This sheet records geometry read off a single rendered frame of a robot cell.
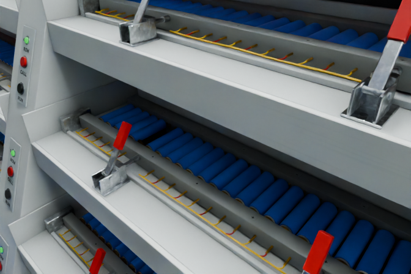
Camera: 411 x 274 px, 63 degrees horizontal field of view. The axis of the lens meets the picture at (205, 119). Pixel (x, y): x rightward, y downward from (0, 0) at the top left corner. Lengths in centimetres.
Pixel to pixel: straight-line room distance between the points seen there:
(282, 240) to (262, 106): 15
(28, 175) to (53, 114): 11
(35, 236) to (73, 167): 21
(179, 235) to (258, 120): 17
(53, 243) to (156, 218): 29
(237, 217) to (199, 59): 17
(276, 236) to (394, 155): 16
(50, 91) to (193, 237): 33
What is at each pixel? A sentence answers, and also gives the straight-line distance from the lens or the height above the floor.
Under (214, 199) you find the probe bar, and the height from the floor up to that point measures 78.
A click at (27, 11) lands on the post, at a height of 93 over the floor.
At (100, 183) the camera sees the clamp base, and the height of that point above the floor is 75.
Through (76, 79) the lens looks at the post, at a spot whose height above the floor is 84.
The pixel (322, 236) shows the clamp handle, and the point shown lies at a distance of 30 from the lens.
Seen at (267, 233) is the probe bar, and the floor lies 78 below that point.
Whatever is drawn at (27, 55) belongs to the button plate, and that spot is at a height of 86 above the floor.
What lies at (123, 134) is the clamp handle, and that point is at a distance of 44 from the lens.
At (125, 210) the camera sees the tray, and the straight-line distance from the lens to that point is 43.
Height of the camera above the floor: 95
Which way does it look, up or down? 13 degrees down
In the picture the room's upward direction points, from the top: 14 degrees clockwise
